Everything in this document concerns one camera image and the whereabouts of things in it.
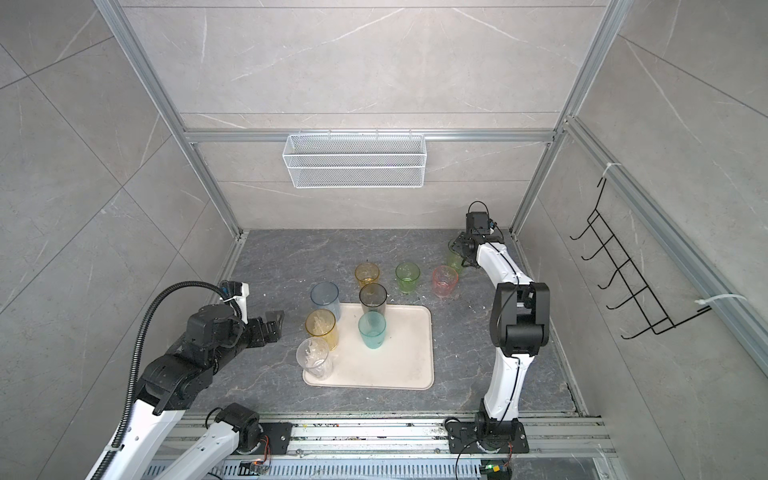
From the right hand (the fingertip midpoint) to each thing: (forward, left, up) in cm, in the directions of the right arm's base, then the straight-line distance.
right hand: (464, 245), depth 100 cm
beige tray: (-35, +22, -11) cm, 43 cm away
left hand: (-30, +56, +13) cm, 65 cm away
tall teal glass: (-25, +31, -9) cm, 41 cm away
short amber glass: (-5, +34, -9) cm, 35 cm away
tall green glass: (-6, +4, +1) cm, 7 cm away
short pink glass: (-7, +6, -10) cm, 14 cm away
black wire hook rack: (-28, -30, +19) cm, 45 cm away
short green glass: (-7, +20, -8) cm, 22 cm away
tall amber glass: (-22, +48, -12) cm, 54 cm away
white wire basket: (+23, +37, +18) cm, 47 cm away
